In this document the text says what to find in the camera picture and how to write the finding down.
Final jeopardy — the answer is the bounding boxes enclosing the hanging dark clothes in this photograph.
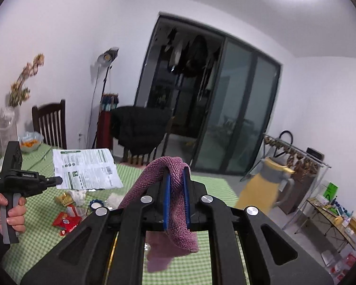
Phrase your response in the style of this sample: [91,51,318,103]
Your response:
[163,27,223,81]

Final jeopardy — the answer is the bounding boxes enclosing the studio lamp on stand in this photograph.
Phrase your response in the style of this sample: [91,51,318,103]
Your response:
[90,47,120,149]

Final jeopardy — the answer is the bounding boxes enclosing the green box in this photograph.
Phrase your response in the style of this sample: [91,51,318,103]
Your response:
[323,182,339,202]

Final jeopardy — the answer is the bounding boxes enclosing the dark sliding glass door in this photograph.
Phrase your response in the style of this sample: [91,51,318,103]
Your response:
[133,12,282,176]

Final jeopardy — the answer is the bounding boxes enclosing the glass bowl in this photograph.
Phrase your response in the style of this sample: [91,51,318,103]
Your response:
[19,131,44,153]

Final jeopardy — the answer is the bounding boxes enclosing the red snack packet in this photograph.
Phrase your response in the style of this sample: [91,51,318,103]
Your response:
[53,204,88,236]

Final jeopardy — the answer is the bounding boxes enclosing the pink cloth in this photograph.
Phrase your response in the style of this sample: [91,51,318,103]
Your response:
[118,156,200,273]

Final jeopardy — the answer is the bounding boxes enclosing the glass vase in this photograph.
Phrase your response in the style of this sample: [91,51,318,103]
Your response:
[0,107,18,155]

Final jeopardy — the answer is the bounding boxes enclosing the black jacket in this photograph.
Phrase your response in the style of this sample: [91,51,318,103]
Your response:
[110,106,173,156]

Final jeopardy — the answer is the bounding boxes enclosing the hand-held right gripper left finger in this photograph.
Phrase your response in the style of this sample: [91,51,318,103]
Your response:
[20,169,171,285]

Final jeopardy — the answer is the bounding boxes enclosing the dried flower branches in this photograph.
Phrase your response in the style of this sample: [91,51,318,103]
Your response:
[0,53,45,116]

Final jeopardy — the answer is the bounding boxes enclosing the row of hanging dried food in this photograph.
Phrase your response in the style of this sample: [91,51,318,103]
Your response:
[262,135,315,174]

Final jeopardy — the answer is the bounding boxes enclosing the red fabric rack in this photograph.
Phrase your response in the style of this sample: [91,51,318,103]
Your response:
[95,93,120,155]

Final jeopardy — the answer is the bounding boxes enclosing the white floor scale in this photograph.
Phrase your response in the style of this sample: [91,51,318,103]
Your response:
[320,249,337,266]

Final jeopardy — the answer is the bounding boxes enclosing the folding camp table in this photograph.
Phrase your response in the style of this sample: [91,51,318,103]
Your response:
[295,197,356,253]

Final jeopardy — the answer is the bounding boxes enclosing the metal drying rack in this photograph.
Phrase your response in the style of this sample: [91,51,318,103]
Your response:
[261,132,333,235]

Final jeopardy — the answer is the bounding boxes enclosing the person's left hand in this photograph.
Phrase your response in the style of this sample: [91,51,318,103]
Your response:
[0,193,27,233]

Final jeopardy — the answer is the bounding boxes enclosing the black looped tube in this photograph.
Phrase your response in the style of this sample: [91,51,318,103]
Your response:
[277,130,294,158]

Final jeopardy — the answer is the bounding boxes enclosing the gold foil packet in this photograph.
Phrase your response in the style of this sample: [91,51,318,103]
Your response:
[56,192,73,206]

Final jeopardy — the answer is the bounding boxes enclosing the yellow thermos jug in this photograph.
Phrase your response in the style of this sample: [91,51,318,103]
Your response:
[234,157,295,214]

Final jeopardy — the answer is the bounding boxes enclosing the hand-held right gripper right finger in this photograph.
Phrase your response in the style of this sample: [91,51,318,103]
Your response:
[182,166,336,285]

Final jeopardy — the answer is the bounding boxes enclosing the group of small bottles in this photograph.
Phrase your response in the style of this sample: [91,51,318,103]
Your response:
[326,200,355,219]

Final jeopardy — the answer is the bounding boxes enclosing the white printed packaging sheet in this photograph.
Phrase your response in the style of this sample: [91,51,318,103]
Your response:
[52,148,124,190]

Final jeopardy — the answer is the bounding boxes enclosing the green checked tablecloth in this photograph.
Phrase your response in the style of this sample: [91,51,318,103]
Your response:
[0,141,256,285]

